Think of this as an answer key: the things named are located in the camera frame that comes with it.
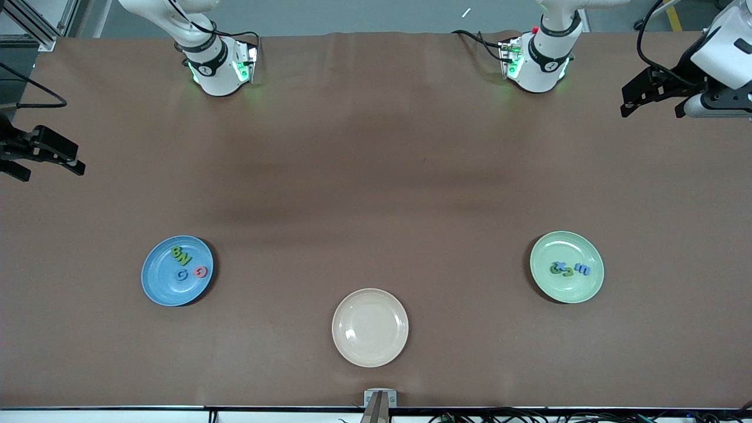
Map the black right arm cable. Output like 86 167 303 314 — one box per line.
0 61 68 110

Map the white table edge rail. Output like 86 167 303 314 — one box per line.
0 407 752 423

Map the blue plate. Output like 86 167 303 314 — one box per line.
141 235 214 307

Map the green plate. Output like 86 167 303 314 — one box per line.
529 230 605 304

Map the black right base cable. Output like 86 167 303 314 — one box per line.
214 29 261 49

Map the brown table cover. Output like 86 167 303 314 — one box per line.
0 31 752 409

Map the beige plate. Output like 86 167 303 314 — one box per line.
331 288 409 368

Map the metal table edge bracket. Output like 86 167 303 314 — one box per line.
361 389 398 423

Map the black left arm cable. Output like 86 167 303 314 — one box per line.
636 0 707 90

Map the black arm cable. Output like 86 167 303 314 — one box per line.
636 0 707 90
0 61 68 110

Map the black left base cable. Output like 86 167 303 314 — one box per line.
451 29 507 63

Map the office chair base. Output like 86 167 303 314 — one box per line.
633 0 673 32

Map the black base cable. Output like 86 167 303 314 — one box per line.
451 29 507 63
214 29 261 49

